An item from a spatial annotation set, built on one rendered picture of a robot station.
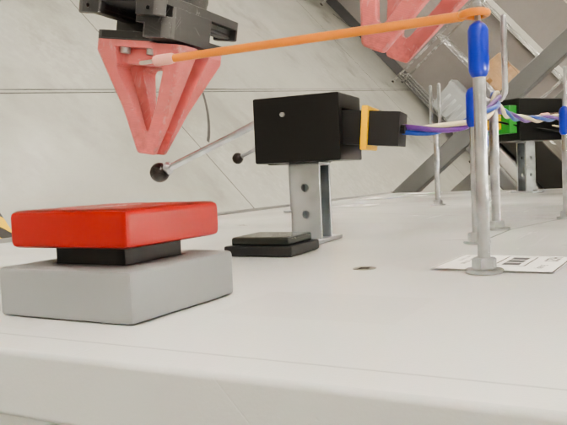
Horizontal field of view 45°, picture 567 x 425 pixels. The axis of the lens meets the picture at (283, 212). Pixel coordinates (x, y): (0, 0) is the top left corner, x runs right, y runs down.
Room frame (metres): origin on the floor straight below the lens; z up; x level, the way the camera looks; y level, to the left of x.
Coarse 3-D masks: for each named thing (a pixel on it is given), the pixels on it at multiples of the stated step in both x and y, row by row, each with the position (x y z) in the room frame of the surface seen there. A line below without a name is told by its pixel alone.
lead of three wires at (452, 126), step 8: (496, 96) 0.46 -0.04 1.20; (496, 104) 0.45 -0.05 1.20; (488, 112) 0.43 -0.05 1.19; (464, 120) 0.42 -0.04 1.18; (408, 128) 0.41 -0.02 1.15; (416, 128) 0.41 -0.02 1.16; (424, 128) 0.41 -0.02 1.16; (432, 128) 0.41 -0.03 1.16; (440, 128) 0.41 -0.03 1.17; (448, 128) 0.41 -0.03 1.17; (456, 128) 0.41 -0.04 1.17; (464, 128) 0.42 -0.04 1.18
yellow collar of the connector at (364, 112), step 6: (366, 108) 0.40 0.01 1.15; (372, 108) 0.41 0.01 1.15; (366, 114) 0.40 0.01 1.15; (366, 120) 0.40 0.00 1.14; (366, 126) 0.40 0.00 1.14; (360, 132) 0.40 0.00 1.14; (366, 132) 0.40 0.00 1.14; (360, 138) 0.39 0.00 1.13; (366, 138) 0.39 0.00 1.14; (360, 144) 0.39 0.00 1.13; (366, 144) 0.39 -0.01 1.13; (372, 150) 0.42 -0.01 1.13
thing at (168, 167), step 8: (280, 112) 0.40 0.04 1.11; (240, 128) 0.42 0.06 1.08; (248, 128) 0.42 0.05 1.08; (224, 136) 0.42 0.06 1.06; (232, 136) 0.42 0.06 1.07; (208, 144) 0.42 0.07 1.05; (216, 144) 0.42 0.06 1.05; (192, 152) 0.42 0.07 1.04; (200, 152) 0.42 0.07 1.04; (176, 160) 0.42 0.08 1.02; (184, 160) 0.42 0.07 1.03; (168, 168) 0.42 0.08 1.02
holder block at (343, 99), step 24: (288, 96) 0.40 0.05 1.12; (312, 96) 0.40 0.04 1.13; (336, 96) 0.40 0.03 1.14; (264, 120) 0.40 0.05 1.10; (288, 120) 0.40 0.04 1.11; (312, 120) 0.40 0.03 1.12; (336, 120) 0.39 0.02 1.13; (264, 144) 0.40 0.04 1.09; (288, 144) 0.39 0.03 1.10; (312, 144) 0.39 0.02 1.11; (336, 144) 0.39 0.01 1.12
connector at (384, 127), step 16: (352, 112) 0.40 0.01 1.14; (384, 112) 0.40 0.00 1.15; (400, 112) 0.40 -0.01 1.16; (352, 128) 0.40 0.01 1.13; (368, 128) 0.40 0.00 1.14; (384, 128) 0.40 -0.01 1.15; (400, 128) 0.40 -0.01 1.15; (352, 144) 0.40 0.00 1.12; (368, 144) 0.40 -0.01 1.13; (384, 144) 0.40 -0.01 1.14; (400, 144) 0.40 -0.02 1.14
